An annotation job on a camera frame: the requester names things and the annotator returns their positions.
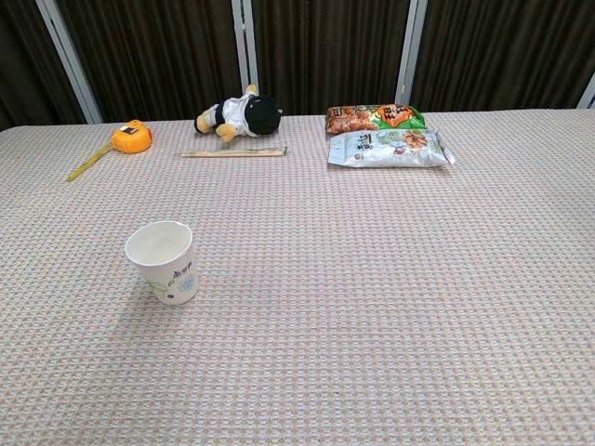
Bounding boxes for pink checked woven tablecloth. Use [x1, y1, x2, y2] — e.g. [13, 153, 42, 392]
[0, 109, 595, 446]

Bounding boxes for grey metal frame post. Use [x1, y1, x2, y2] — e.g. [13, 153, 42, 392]
[35, 0, 102, 125]
[231, 0, 260, 90]
[577, 76, 595, 111]
[397, 0, 428, 97]

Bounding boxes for wooden chopstick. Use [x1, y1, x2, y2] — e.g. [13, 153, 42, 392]
[180, 151, 284, 159]
[180, 148, 285, 156]

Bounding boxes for white printed paper cup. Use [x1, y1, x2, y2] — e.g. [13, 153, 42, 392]
[125, 220, 201, 307]

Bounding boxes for orange tape measure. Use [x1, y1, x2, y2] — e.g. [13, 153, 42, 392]
[66, 119, 154, 183]

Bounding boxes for black white plush toy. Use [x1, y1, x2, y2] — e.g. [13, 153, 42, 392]
[193, 83, 284, 143]

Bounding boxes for dark brown curtain panel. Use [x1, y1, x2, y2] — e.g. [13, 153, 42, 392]
[54, 0, 248, 125]
[250, 0, 414, 115]
[410, 0, 595, 112]
[0, 0, 89, 132]

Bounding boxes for white snack bag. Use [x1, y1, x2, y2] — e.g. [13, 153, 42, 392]
[327, 128, 456, 170]

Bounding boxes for orange green snack bag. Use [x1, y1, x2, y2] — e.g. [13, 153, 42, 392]
[325, 102, 427, 138]

